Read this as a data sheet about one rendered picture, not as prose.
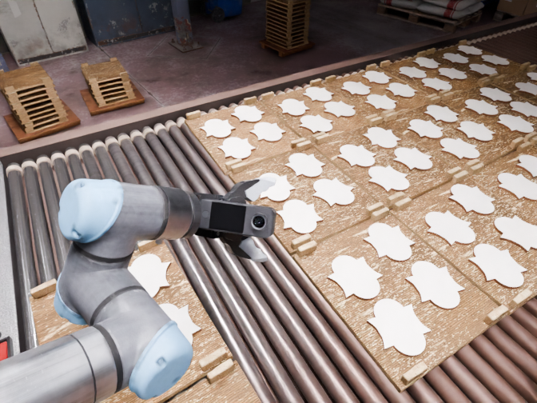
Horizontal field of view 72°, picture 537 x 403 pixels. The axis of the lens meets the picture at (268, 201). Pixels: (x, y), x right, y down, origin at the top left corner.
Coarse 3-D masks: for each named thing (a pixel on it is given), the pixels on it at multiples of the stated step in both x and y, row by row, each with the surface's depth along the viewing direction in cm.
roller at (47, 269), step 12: (24, 168) 134; (36, 168) 136; (36, 180) 129; (36, 192) 124; (36, 204) 119; (36, 216) 115; (36, 228) 111; (48, 228) 115; (36, 240) 108; (48, 240) 109; (36, 252) 106; (48, 252) 105; (48, 264) 102; (48, 276) 99
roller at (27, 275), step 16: (16, 176) 130; (16, 192) 124; (16, 208) 118; (16, 224) 113; (16, 240) 108; (16, 256) 105; (32, 256) 105; (32, 272) 100; (32, 288) 96; (32, 320) 89; (32, 336) 86
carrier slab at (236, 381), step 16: (240, 368) 79; (208, 384) 77; (224, 384) 77; (240, 384) 77; (176, 400) 74; (192, 400) 74; (208, 400) 74; (224, 400) 74; (240, 400) 74; (256, 400) 74
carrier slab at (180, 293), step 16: (160, 256) 101; (176, 272) 97; (176, 288) 94; (32, 304) 90; (48, 304) 90; (160, 304) 90; (176, 304) 90; (192, 304) 90; (48, 320) 87; (64, 320) 87; (192, 320) 87; (208, 320) 87; (48, 336) 84; (208, 336) 84; (208, 352) 82; (192, 368) 79; (176, 384) 77; (112, 400) 74; (128, 400) 74; (144, 400) 74; (160, 400) 74
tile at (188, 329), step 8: (168, 304) 89; (168, 312) 88; (176, 312) 88; (184, 312) 88; (176, 320) 86; (184, 320) 86; (184, 328) 85; (192, 328) 85; (200, 328) 85; (192, 336) 83; (192, 344) 82
